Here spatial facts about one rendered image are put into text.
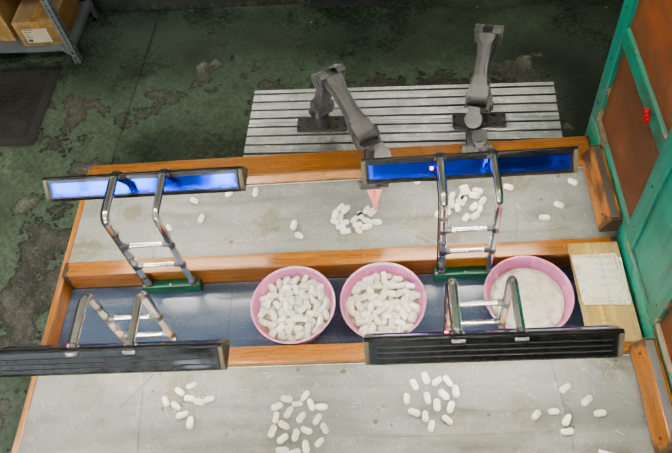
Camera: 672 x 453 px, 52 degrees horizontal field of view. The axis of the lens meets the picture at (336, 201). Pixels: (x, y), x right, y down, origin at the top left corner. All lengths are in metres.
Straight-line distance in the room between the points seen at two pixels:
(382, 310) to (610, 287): 0.68
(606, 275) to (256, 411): 1.12
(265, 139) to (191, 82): 1.38
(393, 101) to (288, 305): 0.98
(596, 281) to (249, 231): 1.12
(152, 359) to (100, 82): 2.62
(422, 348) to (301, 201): 0.87
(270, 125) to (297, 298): 0.81
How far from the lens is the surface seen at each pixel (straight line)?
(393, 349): 1.72
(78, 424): 2.25
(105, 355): 1.87
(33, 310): 3.44
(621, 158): 2.29
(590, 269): 2.23
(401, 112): 2.71
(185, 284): 2.35
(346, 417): 2.03
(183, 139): 3.72
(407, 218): 2.32
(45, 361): 1.95
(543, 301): 2.20
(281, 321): 2.17
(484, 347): 1.73
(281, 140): 2.67
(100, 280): 2.45
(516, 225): 2.32
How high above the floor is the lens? 2.67
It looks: 54 degrees down
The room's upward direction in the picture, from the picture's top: 10 degrees counter-clockwise
